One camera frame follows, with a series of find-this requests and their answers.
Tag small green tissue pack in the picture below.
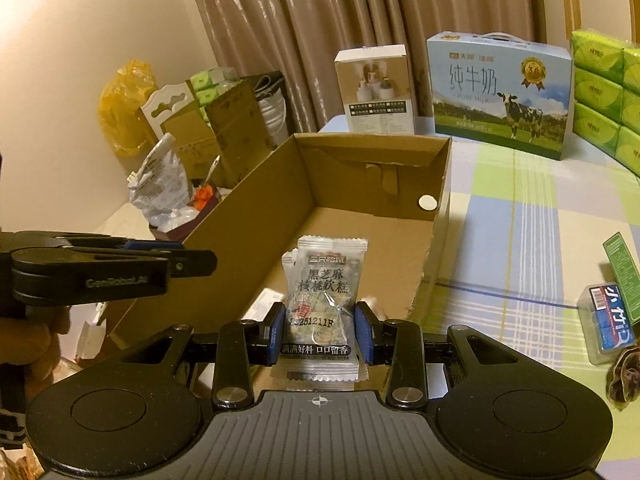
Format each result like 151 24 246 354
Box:
190 67 236 111

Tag white-edged snack packet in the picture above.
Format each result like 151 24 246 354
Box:
281 250 301 311

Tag clear black-label snack packet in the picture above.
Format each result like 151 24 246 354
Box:
270 234 369 386

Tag checkered tablecloth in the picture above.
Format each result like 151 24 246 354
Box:
320 120 640 480

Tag white product box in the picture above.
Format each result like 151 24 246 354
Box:
334 45 417 135

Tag blue cow-print milk carton box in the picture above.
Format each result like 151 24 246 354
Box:
426 31 573 161

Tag orange snack pieces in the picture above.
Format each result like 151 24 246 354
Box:
192 185 222 211

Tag white bucket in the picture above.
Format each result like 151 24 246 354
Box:
256 75 292 152

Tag yellow plastic bag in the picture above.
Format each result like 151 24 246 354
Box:
98 60 158 158

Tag stack of green tissue packs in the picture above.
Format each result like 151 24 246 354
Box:
570 30 640 177

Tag clear blue-label floss box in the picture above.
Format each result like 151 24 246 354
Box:
576 284 638 365

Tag dark brown crumpled object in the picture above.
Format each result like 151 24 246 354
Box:
607 342 640 411

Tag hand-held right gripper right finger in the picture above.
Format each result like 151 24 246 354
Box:
354 303 526 408

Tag brown curtain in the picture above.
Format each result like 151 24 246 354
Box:
180 0 548 133

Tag person's left hand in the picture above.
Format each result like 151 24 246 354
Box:
0 304 72 362

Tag white-edged cardboard carrier box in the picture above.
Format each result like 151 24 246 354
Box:
140 82 213 166

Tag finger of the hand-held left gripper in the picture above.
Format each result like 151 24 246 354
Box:
122 239 187 253
167 249 217 279

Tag green and white spray box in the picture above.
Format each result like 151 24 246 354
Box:
602 231 640 323

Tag wooden frame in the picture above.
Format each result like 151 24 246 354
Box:
560 0 582 51

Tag crumpled white bag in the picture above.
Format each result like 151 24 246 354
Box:
127 132 195 223

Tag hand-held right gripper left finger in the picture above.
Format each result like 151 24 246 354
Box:
120 302 287 408

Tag metal spoon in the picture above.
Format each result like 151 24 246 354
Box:
202 155 222 189

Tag brown cardboard storage box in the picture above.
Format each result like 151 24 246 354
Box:
205 77 276 188

